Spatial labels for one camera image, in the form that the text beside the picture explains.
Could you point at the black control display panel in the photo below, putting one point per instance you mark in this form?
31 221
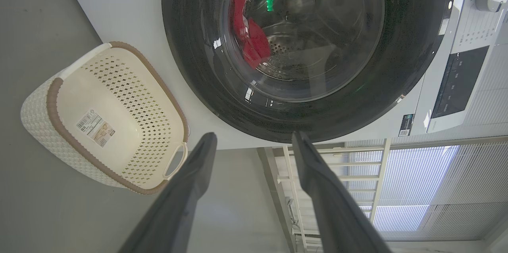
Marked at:
460 82

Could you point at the paper label with barcode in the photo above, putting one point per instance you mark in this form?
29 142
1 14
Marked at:
95 128

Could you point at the cream perforated laundry basket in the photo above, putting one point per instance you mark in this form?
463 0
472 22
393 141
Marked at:
71 86

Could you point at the white window blinds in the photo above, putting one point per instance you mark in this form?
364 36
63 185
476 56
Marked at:
428 177

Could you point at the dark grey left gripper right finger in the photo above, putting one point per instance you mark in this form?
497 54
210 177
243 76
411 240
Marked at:
337 213

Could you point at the red and white garment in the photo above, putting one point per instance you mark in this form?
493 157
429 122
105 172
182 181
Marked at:
254 46

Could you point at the white metal rack frame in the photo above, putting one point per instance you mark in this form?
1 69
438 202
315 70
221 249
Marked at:
383 173

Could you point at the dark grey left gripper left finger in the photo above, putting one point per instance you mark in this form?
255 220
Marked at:
178 205

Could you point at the round glass washing machine door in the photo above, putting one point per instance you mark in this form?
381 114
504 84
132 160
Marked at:
190 66

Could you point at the small black QR sticker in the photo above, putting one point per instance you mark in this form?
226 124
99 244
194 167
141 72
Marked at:
405 125

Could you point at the white front-load washing machine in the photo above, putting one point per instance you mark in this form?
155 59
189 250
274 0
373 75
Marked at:
131 7

